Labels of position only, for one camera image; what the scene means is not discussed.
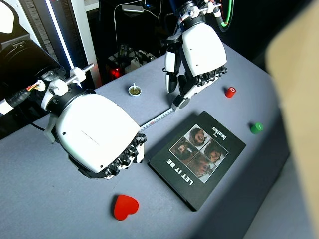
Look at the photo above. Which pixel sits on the small cup with stick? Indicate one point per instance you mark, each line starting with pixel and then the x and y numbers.
pixel 134 90

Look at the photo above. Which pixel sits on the red cylinder block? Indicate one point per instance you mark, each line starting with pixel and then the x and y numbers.
pixel 229 92

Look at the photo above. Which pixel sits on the grey table cloth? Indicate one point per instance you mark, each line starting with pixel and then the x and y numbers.
pixel 74 211

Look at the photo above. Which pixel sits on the grey flat device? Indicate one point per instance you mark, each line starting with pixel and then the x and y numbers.
pixel 132 8

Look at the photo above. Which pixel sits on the black power adapter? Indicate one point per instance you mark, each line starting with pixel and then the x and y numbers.
pixel 123 51

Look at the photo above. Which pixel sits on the red glowing device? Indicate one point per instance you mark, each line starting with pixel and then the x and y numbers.
pixel 115 72

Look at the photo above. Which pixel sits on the black Beatles book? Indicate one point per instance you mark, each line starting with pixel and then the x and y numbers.
pixel 162 154

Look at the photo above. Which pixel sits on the beige panel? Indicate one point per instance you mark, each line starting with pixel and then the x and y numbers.
pixel 299 99

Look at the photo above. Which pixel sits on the white power strip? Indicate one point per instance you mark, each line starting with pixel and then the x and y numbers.
pixel 135 63

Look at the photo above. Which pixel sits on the grey black tape measure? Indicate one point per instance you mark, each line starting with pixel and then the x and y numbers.
pixel 159 117

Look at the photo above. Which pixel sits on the red heart block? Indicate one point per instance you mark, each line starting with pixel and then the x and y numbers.
pixel 124 206

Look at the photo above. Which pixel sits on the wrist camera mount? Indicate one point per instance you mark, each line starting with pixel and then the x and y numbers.
pixel 49 132

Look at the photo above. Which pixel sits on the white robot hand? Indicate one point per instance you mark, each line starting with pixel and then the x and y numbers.
pixel 97 129
pixel 202 49

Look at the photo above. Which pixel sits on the green cylinder block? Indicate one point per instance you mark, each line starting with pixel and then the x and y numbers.
pixel 256 128

